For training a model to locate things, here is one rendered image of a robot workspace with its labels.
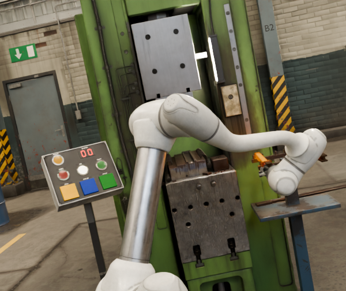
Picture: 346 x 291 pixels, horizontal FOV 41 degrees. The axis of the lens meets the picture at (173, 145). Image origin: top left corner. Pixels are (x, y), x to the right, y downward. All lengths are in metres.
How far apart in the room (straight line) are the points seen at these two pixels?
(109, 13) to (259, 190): 1.30
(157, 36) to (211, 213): 0.98
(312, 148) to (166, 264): 1.30
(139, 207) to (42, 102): 7.64
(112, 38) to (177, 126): 1.24
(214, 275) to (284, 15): 6.37
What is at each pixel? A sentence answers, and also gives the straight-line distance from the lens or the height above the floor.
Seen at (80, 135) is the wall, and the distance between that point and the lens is 8.87.
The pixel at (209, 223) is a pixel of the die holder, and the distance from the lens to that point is 2.53.
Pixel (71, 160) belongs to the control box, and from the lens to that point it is 2.39.
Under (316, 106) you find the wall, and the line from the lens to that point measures 8.50.
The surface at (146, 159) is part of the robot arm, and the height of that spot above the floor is 1.19.
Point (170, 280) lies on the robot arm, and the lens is 1.38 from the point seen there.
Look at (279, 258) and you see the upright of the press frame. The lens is 2.89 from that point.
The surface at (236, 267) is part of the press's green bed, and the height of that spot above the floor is 0.38.
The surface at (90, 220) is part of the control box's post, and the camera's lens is 2.49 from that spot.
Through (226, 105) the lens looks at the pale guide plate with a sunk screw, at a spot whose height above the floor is 1.25.
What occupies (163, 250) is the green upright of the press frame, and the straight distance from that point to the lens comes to 2.77.
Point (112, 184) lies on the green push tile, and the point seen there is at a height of 0.99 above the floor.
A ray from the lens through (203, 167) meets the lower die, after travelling 2.52.
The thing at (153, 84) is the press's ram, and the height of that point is 1.44.
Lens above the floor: 1.40
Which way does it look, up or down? 7 degrees down
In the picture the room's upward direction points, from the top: 11 degrees counter-clockwise
